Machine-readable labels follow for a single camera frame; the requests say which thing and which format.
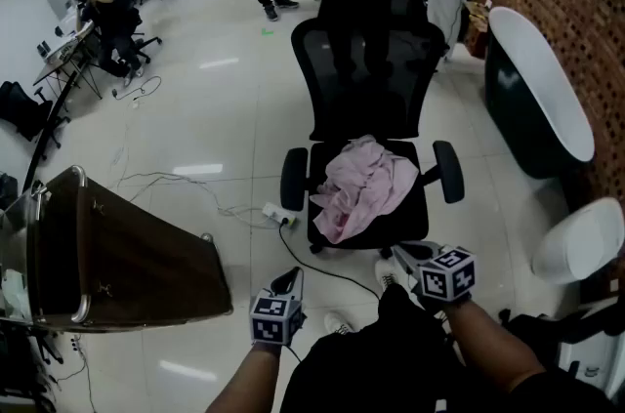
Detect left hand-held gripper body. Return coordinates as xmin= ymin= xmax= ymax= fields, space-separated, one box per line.
xmin=250 ymin=266 xmax=307 ymax=349

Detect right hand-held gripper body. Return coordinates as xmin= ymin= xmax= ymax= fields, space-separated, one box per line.
xmin=392 ymin=240 xmax=479 ymax=304

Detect pink cloth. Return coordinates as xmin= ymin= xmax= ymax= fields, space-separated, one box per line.
xmin=311 ymin=134 xmax=421 ymax=245

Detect brown steel-rimmed cart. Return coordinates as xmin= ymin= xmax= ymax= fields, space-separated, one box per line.
xmin=0 ymin=164 xmax=234 ymax=334

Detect person's right forearm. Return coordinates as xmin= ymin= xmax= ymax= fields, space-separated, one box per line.
xmin=440 ymin=297 xmax=547 ymax=396

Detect person's left forearm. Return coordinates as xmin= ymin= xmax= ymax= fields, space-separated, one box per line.
xmin=204 ymin=341 xmax=285 ymax=413

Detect person's white right shoe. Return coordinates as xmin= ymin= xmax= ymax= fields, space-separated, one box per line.
xmin=374 ymin=257 xmax=412 ymax=291

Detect person's white shoe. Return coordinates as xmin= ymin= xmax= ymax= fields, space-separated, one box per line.
xmin=323 ymin=310 xmax=358 ymax=335
xmin=374 ymin=257 xmax=412 ymax=291

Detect person's white left shoe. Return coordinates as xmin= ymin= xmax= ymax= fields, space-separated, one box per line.
xmin=323 ymin=310 xmax=358 ymax=335

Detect person's black clothing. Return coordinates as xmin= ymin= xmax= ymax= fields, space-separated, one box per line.
xmin=280 ymin=283 xmax=625 ymax=413

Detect white power strip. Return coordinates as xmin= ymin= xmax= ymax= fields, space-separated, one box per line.
xmin=262 ymin=201 xmax=298 ymax=227

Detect black and white bathtub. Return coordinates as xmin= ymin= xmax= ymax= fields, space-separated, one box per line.
xmin=483 ymin=5 xmax=597 ymax=181

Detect black mesh office chair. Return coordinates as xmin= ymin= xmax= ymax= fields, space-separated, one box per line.
xmin=279 ymin=0 xmax=466 ymax=259

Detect black swivel chair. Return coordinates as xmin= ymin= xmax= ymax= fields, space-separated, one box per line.
xmin=129 ymin=8 xmax=163 ymax=65

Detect black high-back office chair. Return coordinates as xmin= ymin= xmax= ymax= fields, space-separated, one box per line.
xmin=0 ymin=80 xmax=70 ymax=149

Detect wooden desk black legs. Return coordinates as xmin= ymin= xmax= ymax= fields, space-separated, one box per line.
xmin=32 ymin=21 xmax=104 ymax=101

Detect white partition board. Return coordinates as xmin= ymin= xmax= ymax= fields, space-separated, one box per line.
xmin=46 ymin=0 xmax=82 ymax=21

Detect black power cable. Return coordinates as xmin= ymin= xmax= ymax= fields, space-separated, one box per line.
xmin=278 ymin=223 xmax=383 ymax=303

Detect white floor cable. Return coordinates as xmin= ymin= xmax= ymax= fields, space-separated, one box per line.
xmin=109 ymin=107 xmax=268 ymax=231

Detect black cable with plug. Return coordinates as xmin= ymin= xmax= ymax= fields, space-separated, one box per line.
xmin=110 ymin=75 xmax=163 ymax=103

